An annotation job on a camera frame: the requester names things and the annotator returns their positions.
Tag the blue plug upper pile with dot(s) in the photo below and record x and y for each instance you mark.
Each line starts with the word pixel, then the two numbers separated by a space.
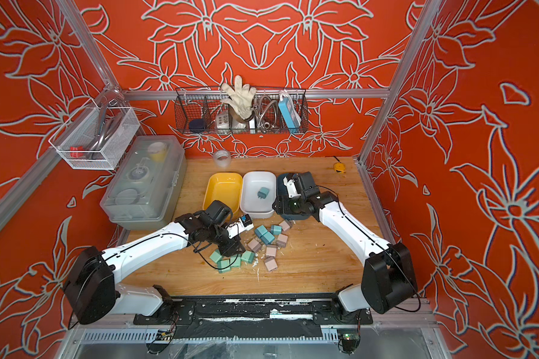
pixel 261 231

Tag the yellow tape measure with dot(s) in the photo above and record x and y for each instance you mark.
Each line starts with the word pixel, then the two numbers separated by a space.
pixel 339 168

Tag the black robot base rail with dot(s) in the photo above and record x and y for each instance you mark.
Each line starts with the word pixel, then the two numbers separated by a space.
pixel 301 316

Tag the green plug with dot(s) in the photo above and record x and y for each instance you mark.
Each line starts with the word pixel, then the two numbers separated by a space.
pixel 223 266
pixel 235 261
pixel 216 257
pixel 248 257

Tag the dark teal storage bin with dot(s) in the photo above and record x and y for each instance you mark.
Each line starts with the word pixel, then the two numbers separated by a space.
pixel 281 200

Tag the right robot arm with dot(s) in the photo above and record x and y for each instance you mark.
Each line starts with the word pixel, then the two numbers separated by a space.
pixel 388 277

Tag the blue plug pile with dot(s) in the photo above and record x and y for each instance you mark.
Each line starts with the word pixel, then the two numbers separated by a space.
pixel 261 231
pixel 268 238
pixel 276 230

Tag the yellow storage bin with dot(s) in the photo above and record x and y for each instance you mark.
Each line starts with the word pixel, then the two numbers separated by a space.
pixel 225 187

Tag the white storage bin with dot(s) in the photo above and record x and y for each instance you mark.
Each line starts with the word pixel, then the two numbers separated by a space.
pixel 250 204

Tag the white wire wall basket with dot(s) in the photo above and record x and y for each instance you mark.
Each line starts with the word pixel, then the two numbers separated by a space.
pixel 105 131

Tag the light blue box in basket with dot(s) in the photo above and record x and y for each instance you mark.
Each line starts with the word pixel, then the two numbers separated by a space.
pixel 290 116

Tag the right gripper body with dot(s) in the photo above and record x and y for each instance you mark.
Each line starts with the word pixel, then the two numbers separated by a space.
pixel 294 205

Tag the clear tape roll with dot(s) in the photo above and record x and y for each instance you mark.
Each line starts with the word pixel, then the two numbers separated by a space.
pixel 222 158

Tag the pink plug centre pile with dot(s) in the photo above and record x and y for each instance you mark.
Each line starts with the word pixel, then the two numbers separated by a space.
pixel 254 245

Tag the white power strip in basket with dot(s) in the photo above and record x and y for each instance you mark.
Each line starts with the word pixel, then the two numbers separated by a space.
pixel 222 122

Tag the cream rubber glove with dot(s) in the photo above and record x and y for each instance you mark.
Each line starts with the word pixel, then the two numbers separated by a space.
pixel 240 97

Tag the yellow cup in clear box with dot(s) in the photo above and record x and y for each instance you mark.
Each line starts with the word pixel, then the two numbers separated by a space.
pixel 158 151

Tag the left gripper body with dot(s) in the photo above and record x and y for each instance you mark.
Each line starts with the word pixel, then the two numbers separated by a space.
pixel 221 236

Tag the blue plug top pile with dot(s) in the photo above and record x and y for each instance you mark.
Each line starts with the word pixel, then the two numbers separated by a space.
pixel 276 230

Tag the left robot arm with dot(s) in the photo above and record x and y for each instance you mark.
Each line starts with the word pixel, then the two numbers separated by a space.
pixel 95 289

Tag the pink plug front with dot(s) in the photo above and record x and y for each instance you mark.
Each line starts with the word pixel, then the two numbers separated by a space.
pixel 271 264

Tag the black wire wall basket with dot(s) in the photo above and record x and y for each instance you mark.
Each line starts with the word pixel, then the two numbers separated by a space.
pixel 196 110

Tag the blue plug centre pile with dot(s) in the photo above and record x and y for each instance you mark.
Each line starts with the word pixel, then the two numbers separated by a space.
pixel 268 238

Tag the clear plastic lidded box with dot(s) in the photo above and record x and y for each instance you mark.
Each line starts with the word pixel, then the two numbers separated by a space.
pixel 143 194

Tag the red item in white basket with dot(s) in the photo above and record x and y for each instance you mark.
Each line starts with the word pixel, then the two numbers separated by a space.
pixel 77 152

